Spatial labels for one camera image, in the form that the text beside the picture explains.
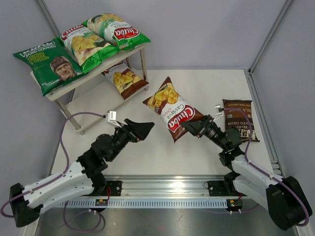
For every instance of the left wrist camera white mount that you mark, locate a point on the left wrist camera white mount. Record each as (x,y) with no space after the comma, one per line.
(110,118)

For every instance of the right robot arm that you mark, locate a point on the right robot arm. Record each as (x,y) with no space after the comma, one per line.
(282,197)

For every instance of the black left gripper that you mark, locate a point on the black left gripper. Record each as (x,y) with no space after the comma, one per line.
(140,130)

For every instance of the white two-tier wooden shelf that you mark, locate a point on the white two-tier wooden shelf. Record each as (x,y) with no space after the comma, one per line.
(93,92)

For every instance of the left aluminium frame post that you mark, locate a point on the left aluminium frame post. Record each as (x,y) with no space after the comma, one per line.
(50,21)

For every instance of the right aluminium frame post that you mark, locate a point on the right aluminium frame post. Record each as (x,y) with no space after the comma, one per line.
(267,41)

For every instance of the green Chuba chips bag large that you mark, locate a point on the green Chuba chips bag large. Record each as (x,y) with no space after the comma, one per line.
(116,31)

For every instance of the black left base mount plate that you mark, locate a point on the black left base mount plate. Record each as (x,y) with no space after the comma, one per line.
(113,188)

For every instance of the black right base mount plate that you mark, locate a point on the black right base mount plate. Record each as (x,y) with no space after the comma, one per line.
(221,188)

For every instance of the aluminium frame post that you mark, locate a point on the aluminium frame post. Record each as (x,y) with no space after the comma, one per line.
(50,21)
(267,41)

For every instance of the brown Chuba barbecue chips bag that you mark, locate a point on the brown Chuba barbecue chips bag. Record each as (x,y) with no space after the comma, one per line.
(124,79)

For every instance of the white slotted cable duct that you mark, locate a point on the white slotted cable duct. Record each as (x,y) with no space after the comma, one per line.
(148,203)

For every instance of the green Chuba chips bag small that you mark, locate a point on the green Chuba chips bag small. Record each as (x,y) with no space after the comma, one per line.
(89,49)

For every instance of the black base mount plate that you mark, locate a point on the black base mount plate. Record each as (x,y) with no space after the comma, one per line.
(113,188)
(221,188)

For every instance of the green Real hand cooked bag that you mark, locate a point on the green Real hand cooked bag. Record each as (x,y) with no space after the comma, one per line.
(51,65)

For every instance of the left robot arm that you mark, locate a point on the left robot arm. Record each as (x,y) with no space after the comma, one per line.
(83,177)

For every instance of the brown Kettle sea salt bag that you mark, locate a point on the brown Kettle sea salt bag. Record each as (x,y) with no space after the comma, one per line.
(238,120)

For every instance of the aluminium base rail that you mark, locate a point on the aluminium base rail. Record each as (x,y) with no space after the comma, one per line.
(164,186)

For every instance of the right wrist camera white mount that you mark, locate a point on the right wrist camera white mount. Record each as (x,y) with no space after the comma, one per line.
(219,112)

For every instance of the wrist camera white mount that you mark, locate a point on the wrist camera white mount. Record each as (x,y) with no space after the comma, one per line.
(110,118)
(219,112)

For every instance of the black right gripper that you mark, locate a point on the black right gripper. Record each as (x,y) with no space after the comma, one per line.
(198,127)

